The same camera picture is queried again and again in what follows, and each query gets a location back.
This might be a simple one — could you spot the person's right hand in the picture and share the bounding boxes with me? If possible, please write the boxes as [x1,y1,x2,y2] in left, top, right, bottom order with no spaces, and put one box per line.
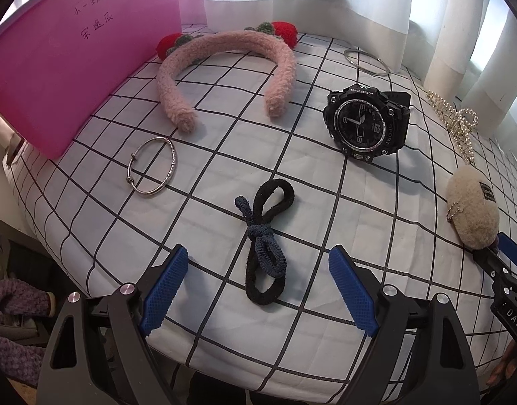
[486,337,517,389]

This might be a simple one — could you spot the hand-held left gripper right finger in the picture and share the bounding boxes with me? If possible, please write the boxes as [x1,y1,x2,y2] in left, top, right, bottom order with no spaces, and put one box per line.
[328,244,482,405]

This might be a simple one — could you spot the pearl hair claw clip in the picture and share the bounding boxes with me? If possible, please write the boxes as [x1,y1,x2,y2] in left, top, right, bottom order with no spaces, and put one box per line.
[426,89,480,163]

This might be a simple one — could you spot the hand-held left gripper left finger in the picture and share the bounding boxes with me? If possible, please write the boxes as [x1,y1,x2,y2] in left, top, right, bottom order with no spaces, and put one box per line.
[37,244,189,405]

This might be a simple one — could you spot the thin plain silver bangle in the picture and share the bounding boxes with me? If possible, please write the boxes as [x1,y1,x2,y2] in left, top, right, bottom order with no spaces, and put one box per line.
[343,48,391,77]

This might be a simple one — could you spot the beige plush pom keychain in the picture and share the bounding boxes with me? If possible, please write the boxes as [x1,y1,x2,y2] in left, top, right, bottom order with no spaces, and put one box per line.
[446,164,500,249]

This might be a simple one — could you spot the knotted black navy hair ties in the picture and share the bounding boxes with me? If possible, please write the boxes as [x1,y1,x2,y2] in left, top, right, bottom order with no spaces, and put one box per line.
[234,179,297,305]

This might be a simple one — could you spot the carved silver bangle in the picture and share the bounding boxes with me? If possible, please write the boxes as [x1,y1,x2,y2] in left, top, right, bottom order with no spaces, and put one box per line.
[127,138,177,197]

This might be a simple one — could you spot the pink plastic basin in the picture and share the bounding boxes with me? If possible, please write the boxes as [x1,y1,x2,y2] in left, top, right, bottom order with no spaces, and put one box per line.
[0,0,183,161]

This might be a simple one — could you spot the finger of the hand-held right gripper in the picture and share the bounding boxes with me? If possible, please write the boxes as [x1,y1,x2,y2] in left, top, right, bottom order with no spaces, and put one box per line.
[472,242,514,290]
[495,232,517,279]

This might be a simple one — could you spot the black digital wrist watch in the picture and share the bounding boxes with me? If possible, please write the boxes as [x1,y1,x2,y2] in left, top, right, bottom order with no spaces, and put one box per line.
[323,84,411,164]

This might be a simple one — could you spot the purple fuzzy cloth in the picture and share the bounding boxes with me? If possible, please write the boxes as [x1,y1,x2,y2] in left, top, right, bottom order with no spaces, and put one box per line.
[0,276,57,372]

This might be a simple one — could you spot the pink fuzzy strawberry headband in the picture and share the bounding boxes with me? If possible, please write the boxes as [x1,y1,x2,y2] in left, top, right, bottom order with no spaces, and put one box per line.
[156,21,299,132]

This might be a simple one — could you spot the white curtain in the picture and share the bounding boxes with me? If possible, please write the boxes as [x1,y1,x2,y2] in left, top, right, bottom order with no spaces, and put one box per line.
[176,0,517,138]

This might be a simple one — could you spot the white black checked tablecloth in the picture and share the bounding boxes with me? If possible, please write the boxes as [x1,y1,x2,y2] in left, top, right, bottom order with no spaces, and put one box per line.
[7,21,517,405]

